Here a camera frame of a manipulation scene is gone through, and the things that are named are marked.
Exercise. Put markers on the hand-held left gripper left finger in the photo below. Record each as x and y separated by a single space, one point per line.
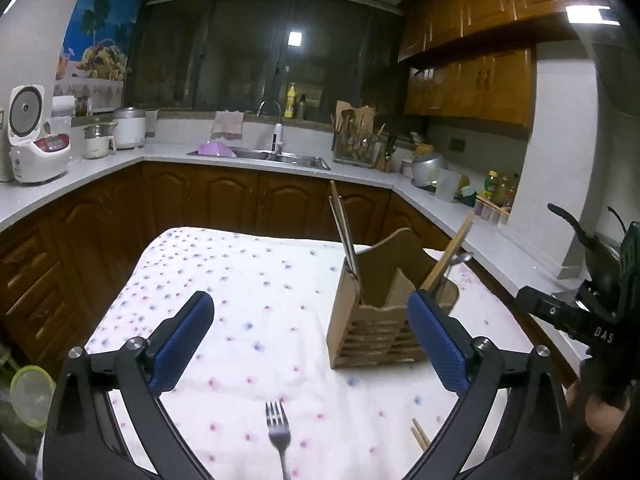
185 340

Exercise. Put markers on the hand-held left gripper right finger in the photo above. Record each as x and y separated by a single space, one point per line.
437 340

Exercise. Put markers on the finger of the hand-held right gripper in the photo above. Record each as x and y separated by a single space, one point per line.
537 302

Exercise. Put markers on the wooden slatted utensil holder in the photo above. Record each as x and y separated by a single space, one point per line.
370 332

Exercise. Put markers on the metal spoon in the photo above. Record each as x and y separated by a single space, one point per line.
461 259

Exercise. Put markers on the metal fork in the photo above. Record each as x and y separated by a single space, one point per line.
277 427

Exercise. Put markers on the person's right hand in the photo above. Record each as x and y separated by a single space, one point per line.
602 417

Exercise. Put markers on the black wok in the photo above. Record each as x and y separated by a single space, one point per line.
600 265

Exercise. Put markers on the floral white tablecloth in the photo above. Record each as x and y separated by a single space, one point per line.
250 300

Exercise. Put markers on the red condiment bottle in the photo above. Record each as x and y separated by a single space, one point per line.
514 190

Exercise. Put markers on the amber condiment bottle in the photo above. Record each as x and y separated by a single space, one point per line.
503 189

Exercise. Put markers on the metal chopstick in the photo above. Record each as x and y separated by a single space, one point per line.
351 255

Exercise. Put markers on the yellow-capped condiment bottle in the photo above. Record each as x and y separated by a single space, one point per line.
492 186

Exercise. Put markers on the green white bowl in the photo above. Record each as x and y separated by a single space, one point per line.
468 196

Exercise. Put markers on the clear plastic pitcher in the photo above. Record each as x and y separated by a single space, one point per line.
447 186

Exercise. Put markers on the green-lid plastic container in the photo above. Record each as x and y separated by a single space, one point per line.
30 395

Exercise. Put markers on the silver cooking pot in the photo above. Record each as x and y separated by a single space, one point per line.
427 167

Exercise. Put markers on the knife block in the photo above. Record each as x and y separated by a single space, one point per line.
387 155

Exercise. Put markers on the purple plastic basin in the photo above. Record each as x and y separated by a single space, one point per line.
216 149

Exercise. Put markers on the stainless steel sink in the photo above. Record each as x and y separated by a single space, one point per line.
280 159

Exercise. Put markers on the utensil drying rack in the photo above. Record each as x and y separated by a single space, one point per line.
355 140

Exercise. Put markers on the small white electric pot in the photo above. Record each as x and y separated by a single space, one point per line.
97 141

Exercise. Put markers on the pink hanging towel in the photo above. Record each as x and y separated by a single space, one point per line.
227 125

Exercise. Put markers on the white round rice cooker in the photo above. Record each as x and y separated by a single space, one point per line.
129 127

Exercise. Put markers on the white faucet filter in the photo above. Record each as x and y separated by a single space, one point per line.
278 137

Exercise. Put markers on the brown wooden upper cabinets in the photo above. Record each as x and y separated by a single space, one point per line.
480 85

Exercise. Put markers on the open-lid white rice cooker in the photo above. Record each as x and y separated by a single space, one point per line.
35 145

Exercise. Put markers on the chrome faucet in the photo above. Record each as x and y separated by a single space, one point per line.
270 105

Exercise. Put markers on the yellow dish soap bottle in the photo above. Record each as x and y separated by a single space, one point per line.
290 102

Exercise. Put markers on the dark slim bottle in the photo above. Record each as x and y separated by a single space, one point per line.
301 107

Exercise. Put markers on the white paper towel roll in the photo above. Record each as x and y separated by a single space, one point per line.
63 106

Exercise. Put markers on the dark kitchen window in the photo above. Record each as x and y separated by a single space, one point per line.
225 60

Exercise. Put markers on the ceiling light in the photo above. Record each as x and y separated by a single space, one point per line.
595 14

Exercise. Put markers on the wall socket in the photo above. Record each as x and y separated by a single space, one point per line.
456 145

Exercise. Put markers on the tropical fruit wall poster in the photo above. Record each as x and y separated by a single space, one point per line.
100 35

